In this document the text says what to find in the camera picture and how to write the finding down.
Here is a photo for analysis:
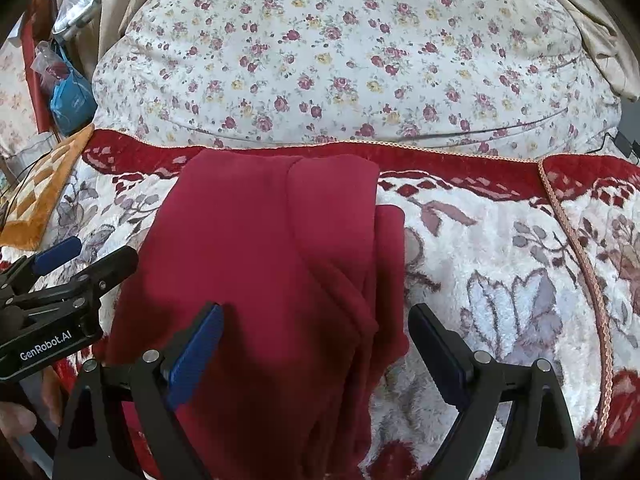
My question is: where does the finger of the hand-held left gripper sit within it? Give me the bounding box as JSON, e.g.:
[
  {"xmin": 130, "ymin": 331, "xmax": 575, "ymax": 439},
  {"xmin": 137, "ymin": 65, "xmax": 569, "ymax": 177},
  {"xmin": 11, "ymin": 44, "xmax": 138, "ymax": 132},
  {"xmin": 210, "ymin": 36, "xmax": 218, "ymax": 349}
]
[
  {"xmin": 20, "ymin": 246, "xmax": 140, "ymax": 311},
  {"xmin": 0, "ymin": 236, "xmax": 83, "ymax": 293}
]

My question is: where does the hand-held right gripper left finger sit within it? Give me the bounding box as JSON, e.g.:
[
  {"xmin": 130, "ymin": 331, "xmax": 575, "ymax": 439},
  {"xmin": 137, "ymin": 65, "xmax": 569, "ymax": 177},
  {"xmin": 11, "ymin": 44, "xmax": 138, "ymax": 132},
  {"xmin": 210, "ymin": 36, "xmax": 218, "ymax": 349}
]
[{"xmin": 52, "ymin": 302, "xmax": 224, "ymax": 480}]

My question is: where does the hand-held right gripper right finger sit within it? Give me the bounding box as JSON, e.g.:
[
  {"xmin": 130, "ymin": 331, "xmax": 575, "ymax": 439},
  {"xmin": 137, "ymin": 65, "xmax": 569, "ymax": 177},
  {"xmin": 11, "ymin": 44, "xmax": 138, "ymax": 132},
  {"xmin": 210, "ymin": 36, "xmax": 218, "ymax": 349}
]
[{"xmin": 407, "ymin": 303, "xmax": 581, "ymax": 480}]

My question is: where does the dark red garment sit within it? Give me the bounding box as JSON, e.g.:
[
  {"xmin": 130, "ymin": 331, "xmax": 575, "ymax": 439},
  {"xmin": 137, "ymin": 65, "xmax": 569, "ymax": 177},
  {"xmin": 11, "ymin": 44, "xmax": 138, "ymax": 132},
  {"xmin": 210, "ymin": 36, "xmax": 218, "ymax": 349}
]
[{"xmin": 92, "ymin": 149, "xmax": 408, "ymax": 480}]

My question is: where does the person's left hand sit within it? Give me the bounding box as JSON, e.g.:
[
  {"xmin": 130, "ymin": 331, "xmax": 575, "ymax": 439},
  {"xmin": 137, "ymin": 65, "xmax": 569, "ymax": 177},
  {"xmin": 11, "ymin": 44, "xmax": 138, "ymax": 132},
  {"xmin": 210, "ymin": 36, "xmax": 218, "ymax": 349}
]
[{"xmin": 0, "ymin": 367, "xmax": 64, "ymax": 440}]

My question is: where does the orange patterned mat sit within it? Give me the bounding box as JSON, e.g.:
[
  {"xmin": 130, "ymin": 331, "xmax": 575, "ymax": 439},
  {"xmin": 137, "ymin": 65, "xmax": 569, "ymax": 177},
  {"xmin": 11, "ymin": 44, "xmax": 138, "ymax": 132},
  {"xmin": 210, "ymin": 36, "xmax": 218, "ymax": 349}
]
[{"xmin": 0, "ymin": 124, "xmax": 96, "ymax": 251}]

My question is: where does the red and white plush blanket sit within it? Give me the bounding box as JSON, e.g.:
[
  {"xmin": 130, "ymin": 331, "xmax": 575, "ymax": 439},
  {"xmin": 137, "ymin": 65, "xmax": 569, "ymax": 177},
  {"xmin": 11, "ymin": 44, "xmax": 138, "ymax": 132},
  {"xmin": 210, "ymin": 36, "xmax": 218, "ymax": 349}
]
[{"xmin": 0, "ymin": 129, "xmax": 640, "ymax": 480}]

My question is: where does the blue plastic bag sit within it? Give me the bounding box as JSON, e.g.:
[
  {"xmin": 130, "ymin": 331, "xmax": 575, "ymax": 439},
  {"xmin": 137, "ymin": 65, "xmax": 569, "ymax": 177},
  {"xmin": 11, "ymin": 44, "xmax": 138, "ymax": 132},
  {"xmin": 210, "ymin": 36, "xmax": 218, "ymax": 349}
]
[{"xmin": 50, "ymin": 67, "xmax": 99, "ymax": 134}]

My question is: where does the clear plastic bag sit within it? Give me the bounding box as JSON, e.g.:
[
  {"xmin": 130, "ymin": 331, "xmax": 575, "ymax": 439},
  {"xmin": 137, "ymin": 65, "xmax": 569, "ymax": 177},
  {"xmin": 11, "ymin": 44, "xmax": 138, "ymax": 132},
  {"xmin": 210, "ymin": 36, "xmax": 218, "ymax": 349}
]
[{"xmin": 32, "ymin": 42, "xmax": 76, "ymax": 97}]

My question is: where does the clear plastic package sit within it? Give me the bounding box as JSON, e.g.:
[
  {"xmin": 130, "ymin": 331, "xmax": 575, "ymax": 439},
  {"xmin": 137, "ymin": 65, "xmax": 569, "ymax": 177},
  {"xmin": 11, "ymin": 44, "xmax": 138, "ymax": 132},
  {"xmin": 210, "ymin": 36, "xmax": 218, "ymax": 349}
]
[{"xmin": 52, "ymin": 0, "xmax": 104, "ymax": 44}]

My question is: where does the beige curtain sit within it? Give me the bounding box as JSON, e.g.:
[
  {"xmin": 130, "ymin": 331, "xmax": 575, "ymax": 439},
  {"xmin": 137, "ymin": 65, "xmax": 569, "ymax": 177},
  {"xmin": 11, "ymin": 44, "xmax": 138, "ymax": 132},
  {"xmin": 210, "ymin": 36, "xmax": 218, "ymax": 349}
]
[{"xmin": 55, "ymin": 0, "xmax": 201, "ymax": 126}]

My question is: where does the black charger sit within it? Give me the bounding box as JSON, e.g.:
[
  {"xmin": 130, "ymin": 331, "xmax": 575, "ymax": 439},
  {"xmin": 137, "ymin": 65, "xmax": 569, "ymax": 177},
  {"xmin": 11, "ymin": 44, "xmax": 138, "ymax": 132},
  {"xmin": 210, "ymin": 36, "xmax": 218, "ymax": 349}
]
[{"xmin": 617, "ymin": 132, "xmax": 640, "ymax": 162}]

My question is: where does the floral white pillow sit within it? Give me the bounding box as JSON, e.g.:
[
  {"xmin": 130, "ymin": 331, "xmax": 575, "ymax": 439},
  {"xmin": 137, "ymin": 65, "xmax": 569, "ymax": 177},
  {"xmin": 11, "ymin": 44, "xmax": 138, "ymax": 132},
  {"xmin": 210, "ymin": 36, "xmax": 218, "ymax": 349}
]
[{"xmin": 92, "ymin": 0, "xmax": 622, "ymax": 161}]

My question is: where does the beige cloth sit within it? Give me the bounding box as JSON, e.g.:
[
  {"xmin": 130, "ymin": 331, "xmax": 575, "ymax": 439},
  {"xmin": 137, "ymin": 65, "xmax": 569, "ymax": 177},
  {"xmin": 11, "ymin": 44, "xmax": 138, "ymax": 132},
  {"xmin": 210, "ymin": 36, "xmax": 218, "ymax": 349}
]
[{"xmin": 500, "ymin": 0, "xmax": 640, "ymax": 102}]

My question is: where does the red bed rail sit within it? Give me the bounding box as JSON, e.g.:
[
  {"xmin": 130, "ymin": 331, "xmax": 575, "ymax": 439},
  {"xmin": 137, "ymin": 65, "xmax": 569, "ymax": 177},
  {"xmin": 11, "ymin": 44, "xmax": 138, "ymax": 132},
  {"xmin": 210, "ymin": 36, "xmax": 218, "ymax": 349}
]
[{"xmin": 22, "ymin": 24, "xmax": 57, "ymax": 133}]

